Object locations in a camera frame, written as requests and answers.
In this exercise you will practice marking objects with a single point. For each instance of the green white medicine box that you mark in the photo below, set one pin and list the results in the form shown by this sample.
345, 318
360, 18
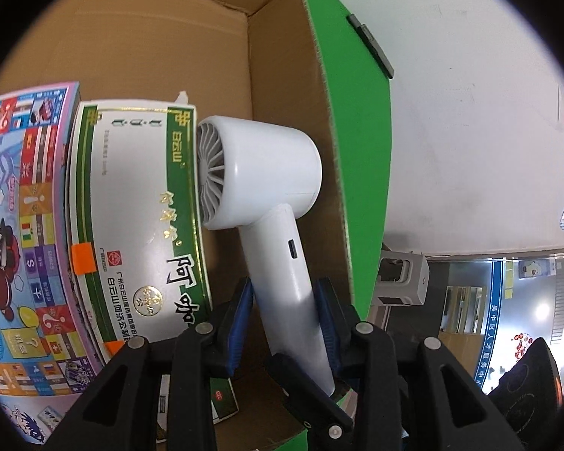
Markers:
134, 233

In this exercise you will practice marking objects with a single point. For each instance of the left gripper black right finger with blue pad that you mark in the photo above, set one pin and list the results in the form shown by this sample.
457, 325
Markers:
411, 395

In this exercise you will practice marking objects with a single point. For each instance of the grey plastic stool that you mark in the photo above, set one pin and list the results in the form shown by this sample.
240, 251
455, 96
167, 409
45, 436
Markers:
402, 281

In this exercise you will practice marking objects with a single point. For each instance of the white handheld fan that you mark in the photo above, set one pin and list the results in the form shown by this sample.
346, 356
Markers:
259, 178

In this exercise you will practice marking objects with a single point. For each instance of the large cardboard box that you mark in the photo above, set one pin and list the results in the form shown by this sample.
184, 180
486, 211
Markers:
243, 58

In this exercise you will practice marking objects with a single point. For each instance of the black remote bar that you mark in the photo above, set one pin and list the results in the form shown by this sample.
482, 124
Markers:
372, 45

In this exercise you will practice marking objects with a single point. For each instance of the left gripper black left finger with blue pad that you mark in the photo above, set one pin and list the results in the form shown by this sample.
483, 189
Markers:
119, 409

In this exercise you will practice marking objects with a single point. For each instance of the colourful board game box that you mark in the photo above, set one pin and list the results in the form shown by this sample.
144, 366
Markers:
46, 357

